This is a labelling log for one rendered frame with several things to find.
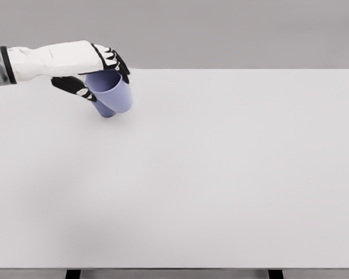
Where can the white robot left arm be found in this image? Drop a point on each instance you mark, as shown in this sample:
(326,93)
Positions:
(26,62)

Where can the periwinkle blue plastic cup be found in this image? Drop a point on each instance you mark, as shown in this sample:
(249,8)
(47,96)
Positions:
(104,112)
(116,96)

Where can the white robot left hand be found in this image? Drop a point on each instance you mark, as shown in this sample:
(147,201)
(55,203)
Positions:
(72,58)

